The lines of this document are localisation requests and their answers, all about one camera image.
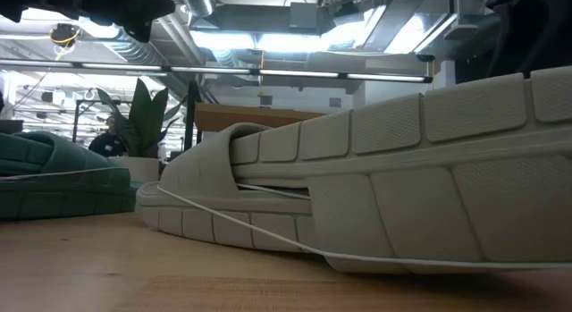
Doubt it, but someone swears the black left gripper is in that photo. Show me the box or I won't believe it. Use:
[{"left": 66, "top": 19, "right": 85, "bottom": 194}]
[{"left": 66, "top": 0, "right": 176, "bottom": 44}]

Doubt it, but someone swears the green foam slide sandal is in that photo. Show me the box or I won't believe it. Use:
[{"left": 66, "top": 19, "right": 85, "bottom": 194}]
[{"left": 0, "top": 131, "right": 144, "bottom": 222}]

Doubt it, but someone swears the grey foam slide sandal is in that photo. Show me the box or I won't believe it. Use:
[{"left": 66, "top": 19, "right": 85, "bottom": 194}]
[{"left": 230, "top": 64, "right": 572, "bottom": 275}]

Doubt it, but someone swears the long linear ceiling light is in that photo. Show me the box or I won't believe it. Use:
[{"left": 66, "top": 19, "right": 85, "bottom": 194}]
[{"left": 0, "top": 59, "right": 434, "bottom": 84}]

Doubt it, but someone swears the green spiky potted plant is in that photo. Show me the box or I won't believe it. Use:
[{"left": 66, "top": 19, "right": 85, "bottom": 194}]
[{"left": 96, "top": 78, "right": 187, "bottom": 159}]

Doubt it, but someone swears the person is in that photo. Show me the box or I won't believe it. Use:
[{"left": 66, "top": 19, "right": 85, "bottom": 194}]
[{"left": 88, "top": 114, "right": 129, "bottom": 158}]

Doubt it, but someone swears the white round plant pot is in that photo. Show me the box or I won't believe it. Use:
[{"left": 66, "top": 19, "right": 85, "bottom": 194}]
[{"left": 109, "top": 156, "right": 161, "bottom": 183}]

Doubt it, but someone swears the round silver air duct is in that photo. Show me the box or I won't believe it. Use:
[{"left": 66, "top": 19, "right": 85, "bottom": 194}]
[{"left": 181, "top": 0, "right": 216, "bottom": 18}]

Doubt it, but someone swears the wooden shelf with black frame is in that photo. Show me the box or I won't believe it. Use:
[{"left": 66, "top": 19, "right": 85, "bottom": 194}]
[{"left": 183, "top": 79, "right": 325, "bottom": 152}]

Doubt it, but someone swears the thin white cord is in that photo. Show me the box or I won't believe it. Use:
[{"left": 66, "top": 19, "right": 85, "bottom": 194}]
[
  {"left": 0, "top": 167, "right": 129, "bottom": 182},
  {"left": 156, "top": 185, "right": 572, "bottom": 271}
]

